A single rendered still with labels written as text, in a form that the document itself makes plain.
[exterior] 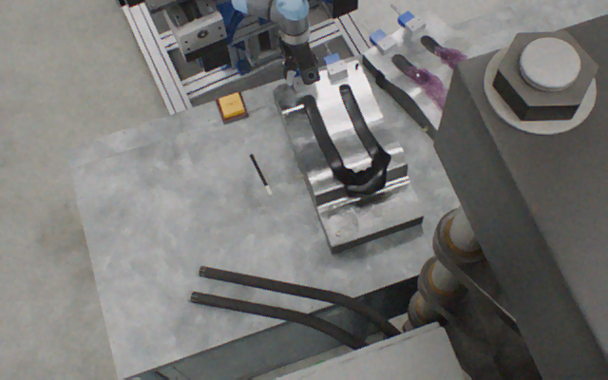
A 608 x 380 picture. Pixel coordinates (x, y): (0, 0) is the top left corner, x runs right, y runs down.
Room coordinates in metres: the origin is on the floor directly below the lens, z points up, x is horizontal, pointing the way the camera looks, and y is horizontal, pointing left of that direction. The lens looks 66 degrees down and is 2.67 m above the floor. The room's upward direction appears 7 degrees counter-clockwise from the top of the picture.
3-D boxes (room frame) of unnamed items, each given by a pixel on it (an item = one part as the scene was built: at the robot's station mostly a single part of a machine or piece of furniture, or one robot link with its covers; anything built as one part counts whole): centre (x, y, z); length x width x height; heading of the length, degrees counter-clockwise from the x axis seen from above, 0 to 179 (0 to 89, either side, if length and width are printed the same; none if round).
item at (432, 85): (1.03, -0.44, 0.90); 0.26 x 0.18 x 0.08; 30
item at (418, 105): (1.03, -0.45, 0.86); 0.50 x 0.26 x 0.11; 30
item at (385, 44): (1.24, -0.26, 0.86); 0.13 x 0.05 x 0.05; 30
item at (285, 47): (1.11, -0.02, 1.04); 0.09 x 0.08 x 0.12; 13
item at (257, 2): (1.17, 0.06, 1.20); 0.11 x 0.11 x 0.08; 62
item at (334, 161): (0.89, -0.13, 0.92); 0.35 x 0.16 x 0.09; 13
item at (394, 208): (0.87, -0.12, 0.87); 0.50 x 0.26 x 0.14; 13
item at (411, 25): (1.29, -0.35, 0.86); 0.13 x 0.05 x 0.05; 30
